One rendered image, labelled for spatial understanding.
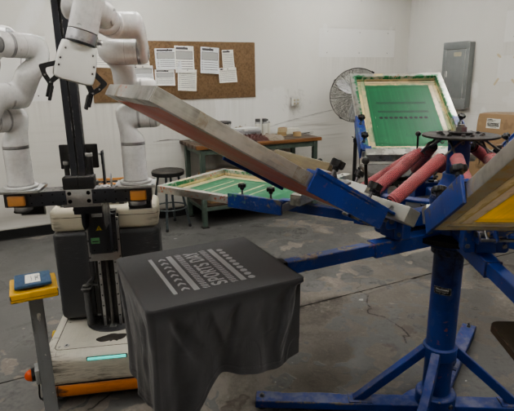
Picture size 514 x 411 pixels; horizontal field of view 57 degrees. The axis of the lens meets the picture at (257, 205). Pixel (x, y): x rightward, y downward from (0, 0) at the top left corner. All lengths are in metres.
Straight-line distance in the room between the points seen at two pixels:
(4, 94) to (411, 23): 5.92
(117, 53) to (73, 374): 1.55
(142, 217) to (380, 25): 4.93
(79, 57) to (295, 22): 4.85
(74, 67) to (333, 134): 5.26
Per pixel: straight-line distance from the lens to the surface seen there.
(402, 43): 7.04
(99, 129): 5.24
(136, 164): 1.95
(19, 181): 2.04
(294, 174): 1.28
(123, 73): 1.84
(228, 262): 1.59
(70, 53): 1.35
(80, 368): 2.56
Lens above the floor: 1.54
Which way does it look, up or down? 15 degrees down
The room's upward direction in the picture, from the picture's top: 1 degrees counter-clockwise
